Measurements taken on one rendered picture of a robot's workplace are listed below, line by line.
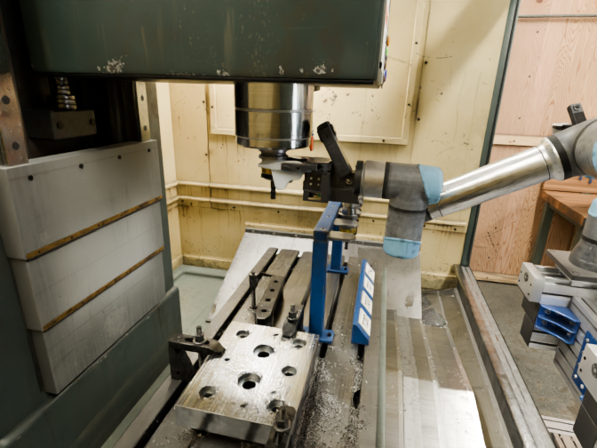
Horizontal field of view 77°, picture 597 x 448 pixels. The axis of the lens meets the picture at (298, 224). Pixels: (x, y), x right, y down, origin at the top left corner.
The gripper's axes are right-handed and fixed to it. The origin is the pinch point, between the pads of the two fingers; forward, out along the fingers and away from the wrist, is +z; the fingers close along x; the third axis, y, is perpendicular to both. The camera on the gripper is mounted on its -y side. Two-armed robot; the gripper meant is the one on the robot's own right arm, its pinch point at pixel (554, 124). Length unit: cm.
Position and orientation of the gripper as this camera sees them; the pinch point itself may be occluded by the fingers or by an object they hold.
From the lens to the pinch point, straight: 206.6
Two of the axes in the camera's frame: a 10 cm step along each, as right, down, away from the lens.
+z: -0.2, -3.3, 9.4
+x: 9.9, -1.1, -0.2
